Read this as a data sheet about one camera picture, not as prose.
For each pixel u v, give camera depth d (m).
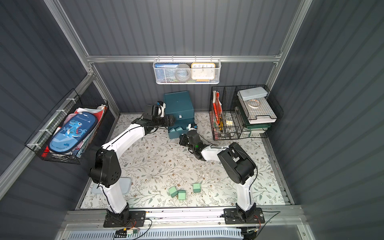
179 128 0.98
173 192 0.81
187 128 0.97
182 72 0.91
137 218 0.73
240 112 1.11
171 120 0.83
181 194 0.79
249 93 1.01
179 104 0.86
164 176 0.88
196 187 0.82
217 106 1.17
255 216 0.72
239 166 0.52
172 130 0.96
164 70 0.83
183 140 0.85
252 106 0.96
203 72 0.89
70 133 0.64
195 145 0.75
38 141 0.60
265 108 0.96
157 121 0.77
